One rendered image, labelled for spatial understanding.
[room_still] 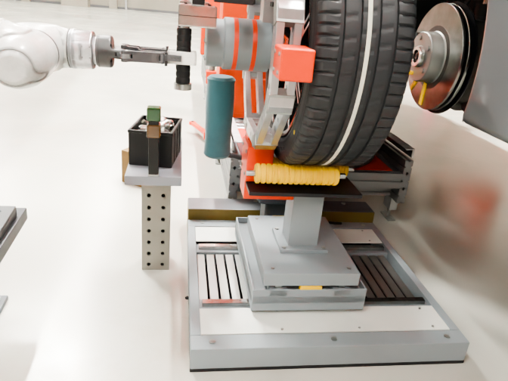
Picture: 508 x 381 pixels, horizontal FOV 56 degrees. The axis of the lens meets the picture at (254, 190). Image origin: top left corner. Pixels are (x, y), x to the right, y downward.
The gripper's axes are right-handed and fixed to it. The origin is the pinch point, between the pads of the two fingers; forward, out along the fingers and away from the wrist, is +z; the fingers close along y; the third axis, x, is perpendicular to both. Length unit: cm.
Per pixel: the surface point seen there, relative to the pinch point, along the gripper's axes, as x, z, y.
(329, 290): -66, 47, 3
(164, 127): -26.1, -4.9, -29.1
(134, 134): -27.8, -13.7, -24.8
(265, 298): -69, 27, 3
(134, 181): -39.4, -12.9, -15.4
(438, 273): -82, 106, -32
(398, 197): -67, 104, -75
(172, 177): -37.8, -1.7, -15.6
